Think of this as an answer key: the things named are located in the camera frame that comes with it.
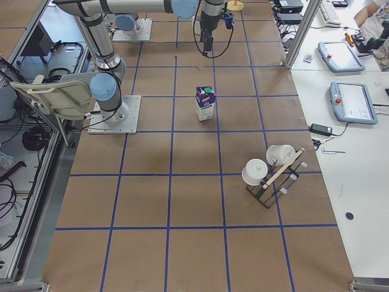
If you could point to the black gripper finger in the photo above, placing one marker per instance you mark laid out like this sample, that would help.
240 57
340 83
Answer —
207 43

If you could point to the blue white milk carton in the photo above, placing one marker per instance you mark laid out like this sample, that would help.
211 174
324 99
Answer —
205 101

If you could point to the wooden mug tree stand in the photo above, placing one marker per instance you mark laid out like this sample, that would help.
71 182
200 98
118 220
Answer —
235 5

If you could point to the white keyboard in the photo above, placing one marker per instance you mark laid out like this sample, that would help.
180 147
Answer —
329 15

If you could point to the upper teach pendant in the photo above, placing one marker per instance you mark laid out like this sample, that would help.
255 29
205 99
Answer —
340 57

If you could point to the teach pendant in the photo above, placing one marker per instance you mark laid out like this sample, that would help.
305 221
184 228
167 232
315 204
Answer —
340 57
351 102

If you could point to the white mug on rack rear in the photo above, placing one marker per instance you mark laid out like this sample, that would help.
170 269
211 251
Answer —
278 155

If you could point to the white mug on rack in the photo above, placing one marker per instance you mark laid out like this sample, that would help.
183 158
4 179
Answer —
278 155
254 172

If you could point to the white mug on rack front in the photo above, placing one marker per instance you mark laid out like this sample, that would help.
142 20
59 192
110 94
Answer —
254 172

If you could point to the black power adapter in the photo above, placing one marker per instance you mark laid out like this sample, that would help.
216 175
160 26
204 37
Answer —
320 130

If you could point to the beige plastic chair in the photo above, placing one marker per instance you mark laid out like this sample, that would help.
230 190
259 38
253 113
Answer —
66 100

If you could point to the lower teach pendant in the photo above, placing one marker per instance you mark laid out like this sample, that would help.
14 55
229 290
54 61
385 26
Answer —
351 102

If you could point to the metal allen key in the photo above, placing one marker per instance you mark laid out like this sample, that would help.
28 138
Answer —
325 151

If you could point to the person in white shirt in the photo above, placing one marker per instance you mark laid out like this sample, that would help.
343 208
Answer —
370 18

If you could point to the black round table cap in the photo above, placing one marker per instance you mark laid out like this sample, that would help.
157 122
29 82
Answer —
349 216

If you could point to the aluminium frame post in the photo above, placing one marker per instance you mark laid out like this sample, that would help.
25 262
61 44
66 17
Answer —
310 13

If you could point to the wooden rack handle bar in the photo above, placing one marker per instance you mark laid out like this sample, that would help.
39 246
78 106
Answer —
283 168

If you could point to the black wire mug rack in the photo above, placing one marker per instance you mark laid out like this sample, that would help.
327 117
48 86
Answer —
267 198

